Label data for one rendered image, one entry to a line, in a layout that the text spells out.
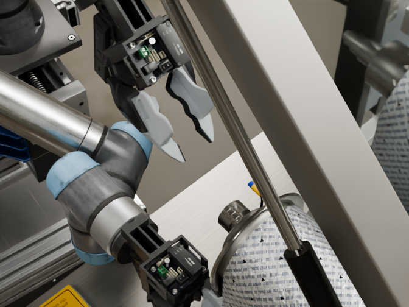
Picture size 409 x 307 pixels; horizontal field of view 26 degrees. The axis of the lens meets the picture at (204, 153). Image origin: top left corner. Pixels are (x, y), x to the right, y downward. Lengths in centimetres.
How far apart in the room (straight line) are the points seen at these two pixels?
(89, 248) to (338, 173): 93
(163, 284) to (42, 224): 120
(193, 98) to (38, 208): 136
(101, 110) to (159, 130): 179
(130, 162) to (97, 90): 146
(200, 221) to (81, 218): 30
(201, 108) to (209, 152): 164
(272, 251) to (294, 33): 58
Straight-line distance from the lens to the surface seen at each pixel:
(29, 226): 230
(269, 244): 97
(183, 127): 270
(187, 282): 113
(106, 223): 118
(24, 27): 180
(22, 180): 238
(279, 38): 39
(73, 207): 122
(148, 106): 97
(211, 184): 150
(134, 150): 137
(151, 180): 259
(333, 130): 40
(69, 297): 138
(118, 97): 97
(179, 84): 100
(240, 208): 112
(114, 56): 95
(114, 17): 94
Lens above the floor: 215
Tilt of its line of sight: 55 degrees down
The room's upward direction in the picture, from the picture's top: straight up
